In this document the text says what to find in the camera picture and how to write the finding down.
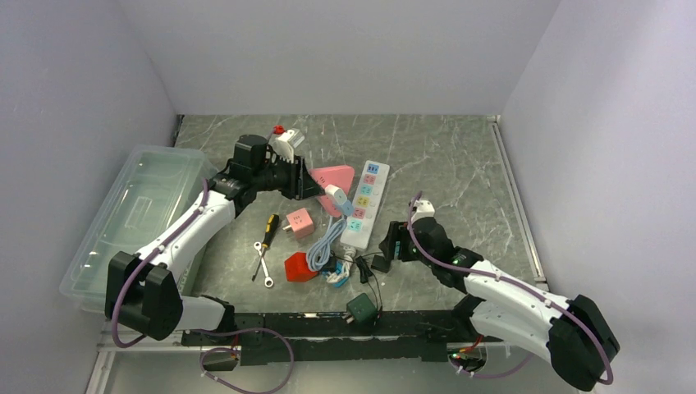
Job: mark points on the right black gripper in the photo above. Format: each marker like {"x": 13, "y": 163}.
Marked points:
{"x": 395, "y": 234}

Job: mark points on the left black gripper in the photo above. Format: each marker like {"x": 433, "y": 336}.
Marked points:
{"x": 301, "y": 184}

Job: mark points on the white grey charger plug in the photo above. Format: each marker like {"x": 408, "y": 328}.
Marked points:
{"x": 335, "y": 193}

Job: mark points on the pink triangular power strip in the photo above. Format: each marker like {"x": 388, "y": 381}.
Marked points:
{"x": 340, "y": 176}

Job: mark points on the black charger with thin cable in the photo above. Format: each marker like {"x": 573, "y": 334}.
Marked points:
{"x": 368, "y": 265}

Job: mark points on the pink socket adapter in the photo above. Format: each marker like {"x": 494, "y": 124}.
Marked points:
{"x": 299, "y": 224}

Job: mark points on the light blue charger plug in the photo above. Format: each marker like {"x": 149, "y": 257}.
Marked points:
{"x": 345, "y": 207}

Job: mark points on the teal blue plug adapter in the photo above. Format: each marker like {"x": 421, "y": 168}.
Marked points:
{"x": 340, "y": 275}

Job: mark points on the dark green cube socket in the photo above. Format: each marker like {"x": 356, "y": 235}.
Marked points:
{"x": 361, "y": 310}

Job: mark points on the red cube socket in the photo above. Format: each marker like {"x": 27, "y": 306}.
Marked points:
{"x": 297, "y": 268}

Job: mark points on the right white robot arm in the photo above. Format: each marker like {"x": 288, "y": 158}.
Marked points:
{"x": 570, "y": 334}

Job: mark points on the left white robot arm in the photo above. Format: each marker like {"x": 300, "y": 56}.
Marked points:
{"x": 143, "y": 298}

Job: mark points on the black yellow screwdriver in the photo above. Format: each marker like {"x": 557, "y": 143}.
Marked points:
{"x": 270, "y": 230}

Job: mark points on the white multicolour power strip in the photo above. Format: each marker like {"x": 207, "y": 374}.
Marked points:
{"x": 366, "y": 202}

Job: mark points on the silver ratchet wrench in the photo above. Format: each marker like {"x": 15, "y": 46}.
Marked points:
{"x": 261, "y": 265}

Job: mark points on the clear plastic storage bin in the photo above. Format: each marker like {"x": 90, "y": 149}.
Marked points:
{"x": 155, "y": 186}

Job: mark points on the black aluminium base frame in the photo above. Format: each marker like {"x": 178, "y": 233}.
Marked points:
{"x": 429, "y": 335}

